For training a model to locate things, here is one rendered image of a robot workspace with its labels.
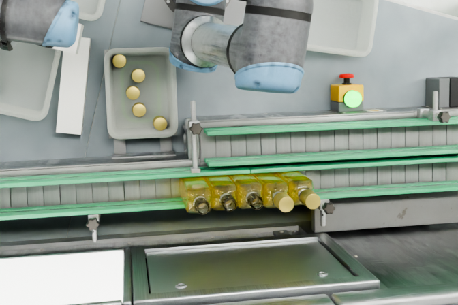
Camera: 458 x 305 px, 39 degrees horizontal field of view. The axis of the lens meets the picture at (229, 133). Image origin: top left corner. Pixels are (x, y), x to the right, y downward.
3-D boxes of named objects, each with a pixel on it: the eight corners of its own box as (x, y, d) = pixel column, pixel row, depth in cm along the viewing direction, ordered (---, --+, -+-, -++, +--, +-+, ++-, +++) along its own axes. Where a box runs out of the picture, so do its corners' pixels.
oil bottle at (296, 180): (270, 188, 164) (292, 207, 143) (270, 167, 163) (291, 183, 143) (292, 187, 165) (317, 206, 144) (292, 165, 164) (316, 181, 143)
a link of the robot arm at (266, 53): (215, 9, 159) (326, 15, 109) (207, 70, 161) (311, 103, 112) (168, 2, 155) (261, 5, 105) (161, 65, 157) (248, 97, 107)
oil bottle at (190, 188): (179, 195, 161) (187, 216, 140) (178, 173, 160) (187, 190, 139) (202, 194, 162) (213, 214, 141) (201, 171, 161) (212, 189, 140)
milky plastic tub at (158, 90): (108, 135, 169) (108, 139, 160) (104, 48, 166) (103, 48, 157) (176, 132, 171) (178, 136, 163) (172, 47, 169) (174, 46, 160)
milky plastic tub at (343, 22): (289, -17, 173) (297, -21, 165) (368, -6, 177) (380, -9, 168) (280, 47, 175) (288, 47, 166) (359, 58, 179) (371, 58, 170)
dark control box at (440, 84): (424, 105, 182) (438, 108, 174) (424, 77, 181) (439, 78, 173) (452, 104, 183) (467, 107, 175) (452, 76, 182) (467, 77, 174)
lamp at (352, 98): (343, 107, 170) (347, 108, 167) (343, 90, 170) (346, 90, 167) (359, 106, 171) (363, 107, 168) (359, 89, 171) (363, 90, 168)
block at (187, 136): (182, 155, 166) (185, 159, 159) (181, 118, 165) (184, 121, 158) (197, 154, 167) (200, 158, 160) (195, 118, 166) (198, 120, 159)
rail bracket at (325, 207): (306, 218, 167) (322, 232, 154) (306, 192, 166) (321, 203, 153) (321, 217, 168) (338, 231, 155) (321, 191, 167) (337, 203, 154)
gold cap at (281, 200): (271, 194, 140) (276, 199, 135) (287, 190, 140) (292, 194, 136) (275, 210, 140) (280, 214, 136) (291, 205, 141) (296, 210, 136)
